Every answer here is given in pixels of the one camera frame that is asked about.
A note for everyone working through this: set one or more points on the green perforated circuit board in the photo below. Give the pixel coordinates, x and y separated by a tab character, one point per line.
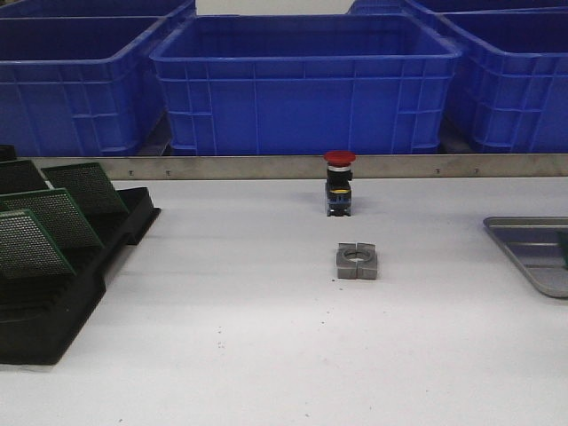
562	238

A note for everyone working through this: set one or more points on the silver metal tray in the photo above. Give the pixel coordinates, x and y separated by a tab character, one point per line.
531	244

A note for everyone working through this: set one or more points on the rear dark board in rack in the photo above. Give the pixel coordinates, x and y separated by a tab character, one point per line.
20	176

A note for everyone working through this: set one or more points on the black slotted board rack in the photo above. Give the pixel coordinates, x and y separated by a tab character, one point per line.
40	317

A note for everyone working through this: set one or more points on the red emergency stop button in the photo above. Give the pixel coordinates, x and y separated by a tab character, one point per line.
338	188

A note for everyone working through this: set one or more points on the grey metal clamp block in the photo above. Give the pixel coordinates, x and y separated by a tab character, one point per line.
356	261

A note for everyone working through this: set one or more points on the middle blue plastic crate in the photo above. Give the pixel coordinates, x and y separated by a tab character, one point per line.
260	85

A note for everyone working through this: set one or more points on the blue plastic crate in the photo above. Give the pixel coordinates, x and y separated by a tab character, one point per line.
509	92
79	86
260	85

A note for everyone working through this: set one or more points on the left blue plastic crate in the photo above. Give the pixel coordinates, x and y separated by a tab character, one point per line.
79	86

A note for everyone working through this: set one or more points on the right blue plastic crate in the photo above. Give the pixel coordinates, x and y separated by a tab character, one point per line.
509	92

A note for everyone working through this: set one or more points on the far right rear blue crate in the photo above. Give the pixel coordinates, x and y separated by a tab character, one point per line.
441	6

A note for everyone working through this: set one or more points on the left rear blue crate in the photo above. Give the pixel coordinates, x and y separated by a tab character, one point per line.
111	8

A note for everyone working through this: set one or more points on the metal table edge rail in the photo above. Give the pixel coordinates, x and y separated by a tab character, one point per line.
314	166

